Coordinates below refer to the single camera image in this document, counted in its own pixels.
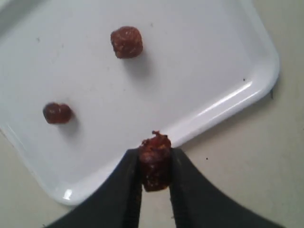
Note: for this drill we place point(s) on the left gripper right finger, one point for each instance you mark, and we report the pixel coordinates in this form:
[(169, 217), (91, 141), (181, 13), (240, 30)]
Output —
[(197, 203)]

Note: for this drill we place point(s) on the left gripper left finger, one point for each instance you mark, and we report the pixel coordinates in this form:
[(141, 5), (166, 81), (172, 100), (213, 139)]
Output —
[(115, 204)]

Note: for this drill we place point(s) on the white rectangular plastic tray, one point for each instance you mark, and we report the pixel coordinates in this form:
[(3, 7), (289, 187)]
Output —
[(202, 62)]

